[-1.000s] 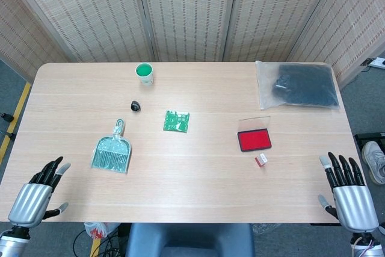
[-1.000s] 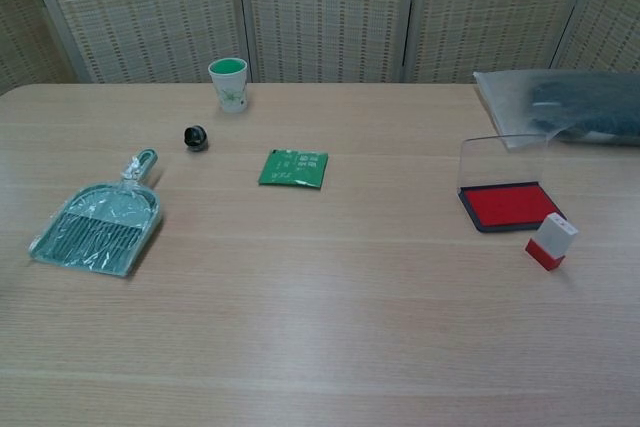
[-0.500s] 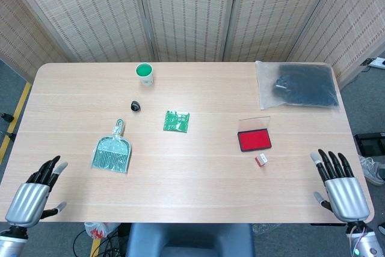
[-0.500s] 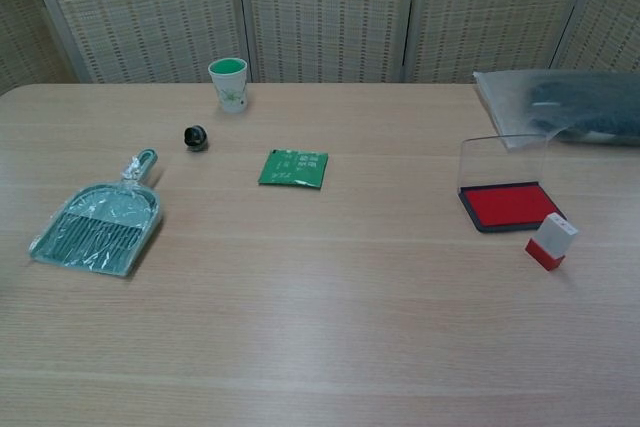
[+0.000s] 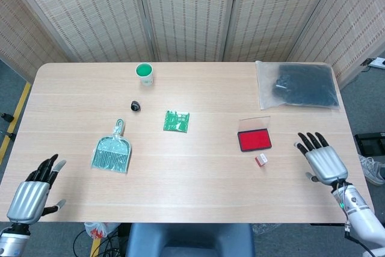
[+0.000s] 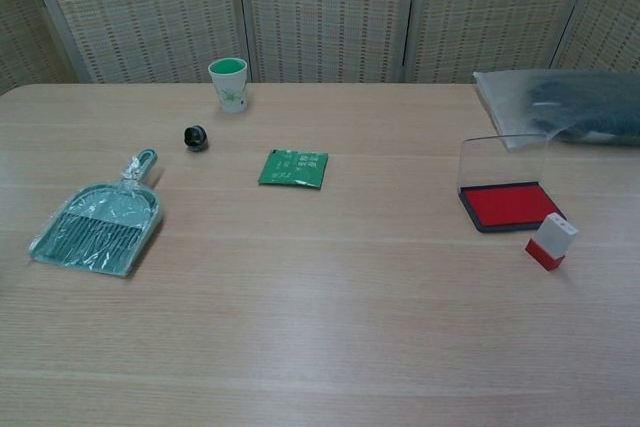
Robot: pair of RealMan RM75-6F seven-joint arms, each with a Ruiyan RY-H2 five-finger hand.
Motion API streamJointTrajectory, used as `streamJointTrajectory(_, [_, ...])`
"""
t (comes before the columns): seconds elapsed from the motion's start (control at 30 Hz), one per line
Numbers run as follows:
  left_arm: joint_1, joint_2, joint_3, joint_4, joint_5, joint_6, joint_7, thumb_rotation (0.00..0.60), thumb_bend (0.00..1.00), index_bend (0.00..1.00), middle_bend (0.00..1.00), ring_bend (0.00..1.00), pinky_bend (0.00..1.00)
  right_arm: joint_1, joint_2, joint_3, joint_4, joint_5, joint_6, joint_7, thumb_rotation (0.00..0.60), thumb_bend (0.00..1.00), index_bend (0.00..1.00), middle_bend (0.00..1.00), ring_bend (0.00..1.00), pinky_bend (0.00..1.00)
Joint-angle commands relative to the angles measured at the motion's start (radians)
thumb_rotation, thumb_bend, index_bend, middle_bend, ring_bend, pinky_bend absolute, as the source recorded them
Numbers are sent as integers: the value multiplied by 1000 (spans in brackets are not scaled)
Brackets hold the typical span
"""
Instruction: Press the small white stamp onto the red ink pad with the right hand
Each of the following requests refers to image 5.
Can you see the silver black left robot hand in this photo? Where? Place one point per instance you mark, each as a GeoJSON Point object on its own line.
{"type": "Point", "coordinates": [28, 198]}

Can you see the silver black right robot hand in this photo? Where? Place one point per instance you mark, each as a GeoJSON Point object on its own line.
{"type": "Point", "coordinates": [326, 163]}

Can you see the small red white stamp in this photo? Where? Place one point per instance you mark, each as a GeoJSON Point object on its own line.
{"type": "Point", "coordinates": [261, 160]}

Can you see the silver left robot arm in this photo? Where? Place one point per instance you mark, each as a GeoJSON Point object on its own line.
{"type": "Point", "coordinates": [13, 240]}

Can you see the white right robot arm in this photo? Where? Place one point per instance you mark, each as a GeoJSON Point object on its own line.
{"type": "Point", "coordinates": [365, 221]}

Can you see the grey sneaker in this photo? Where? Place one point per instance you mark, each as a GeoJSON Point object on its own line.
{"type": "Point", "coordinates": [371, 169]}

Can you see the black box on floor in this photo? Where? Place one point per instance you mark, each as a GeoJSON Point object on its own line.
{"type": "Point", "coordinates": [370, 144]}

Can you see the black stand foot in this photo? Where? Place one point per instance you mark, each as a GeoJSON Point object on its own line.
{"type": "Point", "coordinates": [8, 135]}
{"type": "Point", "coordinates": [6, 116]}

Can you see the red ink pad case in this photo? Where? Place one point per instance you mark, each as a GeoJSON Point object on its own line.
{"type": "Point", "coordinates": [254, 141]}

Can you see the white red plastic bag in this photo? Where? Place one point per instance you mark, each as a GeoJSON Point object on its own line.
{"type": "Point", "coordinates": [97, 230]}

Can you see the clear bag with black contents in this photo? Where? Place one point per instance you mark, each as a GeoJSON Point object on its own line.
{"type": "Point", "coordinates": [303, 88]}

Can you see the green dustpan set in wrap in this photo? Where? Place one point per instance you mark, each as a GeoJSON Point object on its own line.
{"type": "Point", "coordinates": [112, 153]}

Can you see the white power strip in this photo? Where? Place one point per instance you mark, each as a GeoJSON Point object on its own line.
{"type": "Point", "coordinates": [376, 63]}

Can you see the small black round cap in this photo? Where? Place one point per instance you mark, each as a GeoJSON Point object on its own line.
{"type": "Point", "coordinates": [135, 106]}

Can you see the green sachet packet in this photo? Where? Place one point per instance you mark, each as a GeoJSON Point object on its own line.
{"type": "Point", "coordinates": [176, 121]}

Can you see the blue grey chair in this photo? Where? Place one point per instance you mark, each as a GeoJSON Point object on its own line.
{"type": "Point", "coordinates": [189, 242]}

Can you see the white paper cup green inside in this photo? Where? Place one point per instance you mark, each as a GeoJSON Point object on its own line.
{"type": "Point", "coordinates": [145, 73]}

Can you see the woven bamboo folding screen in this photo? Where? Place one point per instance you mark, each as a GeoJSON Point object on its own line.
{"type": "Point", "coordinates": [186, 13]}

